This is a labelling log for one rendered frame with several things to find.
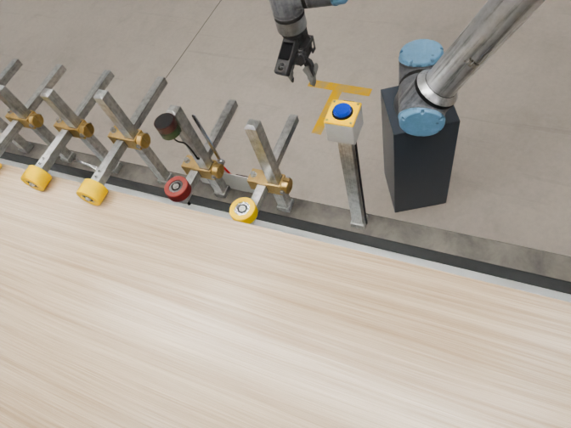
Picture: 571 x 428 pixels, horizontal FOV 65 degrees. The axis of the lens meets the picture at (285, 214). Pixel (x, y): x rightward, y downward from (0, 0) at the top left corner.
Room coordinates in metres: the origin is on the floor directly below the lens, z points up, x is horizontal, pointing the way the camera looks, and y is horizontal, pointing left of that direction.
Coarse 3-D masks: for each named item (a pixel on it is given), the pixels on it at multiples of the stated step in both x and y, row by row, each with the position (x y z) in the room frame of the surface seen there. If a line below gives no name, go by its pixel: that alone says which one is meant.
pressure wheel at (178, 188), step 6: (168, 180) 0.99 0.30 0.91; (174, 180) 0.98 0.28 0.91; (180, 180) 0.97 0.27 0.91; (186, 180) 0.96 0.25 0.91; (168, 186) 0.96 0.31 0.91; (174, 186) 0.95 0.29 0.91; (180, 186) 0.95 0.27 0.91; (186, 186) 0.93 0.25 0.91; (168, 192) 0.94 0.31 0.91; (174, 192) 0.93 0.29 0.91; (180, 192) 0.92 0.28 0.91; (186, 192) 0.92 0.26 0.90; (174, 198) 0.92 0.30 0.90; (180, 198) 0.91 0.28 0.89; (186, 198) 0.92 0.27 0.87
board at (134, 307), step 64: (0, 192) 1.25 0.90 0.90; (64, 192) 1.13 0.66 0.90; (0, 256) 0.97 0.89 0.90; (64, 256) 0.87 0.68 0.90; (128, 256) 0.78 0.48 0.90; (192, 256) 0.69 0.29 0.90; (256, 256) 0.61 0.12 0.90; (320, 256) 0.53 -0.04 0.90; (0, 320) 0.75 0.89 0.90; (64, 320) 0.66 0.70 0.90; (128, 320) 0.58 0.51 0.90; (192, 320) 0.50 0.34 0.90; (256, 320) 0.43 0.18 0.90; (320, 320) 0.37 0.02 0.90; (384, 320) 0.31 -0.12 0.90; (448, 320) 0.25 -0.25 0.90; (512, 320) 0.19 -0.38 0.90; (0, 384) 0.55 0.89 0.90; (64, 384) 0.48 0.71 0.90; (128, 384) 0.41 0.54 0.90; (192, 384) 0.35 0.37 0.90; (256, 384) 0.29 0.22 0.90; (320, 384) 0.23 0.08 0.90; (384, 384) 0.17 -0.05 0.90; (448, 384) 0.12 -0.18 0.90; (512, 384) 0.07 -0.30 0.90
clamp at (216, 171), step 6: (186, 156) 1.09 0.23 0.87; (192, 156) 1.08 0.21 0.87; (192, 162) 1.05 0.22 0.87; (216, 162) 1.02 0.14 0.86; (186, 168) 1.04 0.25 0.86; (192, 168) 1.03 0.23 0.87; (198, 168) 1.02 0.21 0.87; (210, 168) 1.00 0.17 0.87; (216, 168) 0.99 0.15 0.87; (222, 168) 1.00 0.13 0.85; (204, 174) 1.00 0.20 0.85; (210, 174) 0.98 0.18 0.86; (216, 174) 0.97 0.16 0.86; (222, 174) 0.99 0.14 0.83
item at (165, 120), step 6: (162, 114) 1.01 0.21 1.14; (168, 114) 1.00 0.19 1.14; (156, 120) 0.99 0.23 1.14; (162, 120) 0.98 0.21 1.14; (168, 120) 0.98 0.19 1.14; (156, 126) 0.97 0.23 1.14; (162, 126) 0.96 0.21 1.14; (180, 126) 0.99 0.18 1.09; (174, 138) 0.98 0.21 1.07; (186, 144) 0.99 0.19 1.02; (192, 150) 1.00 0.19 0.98
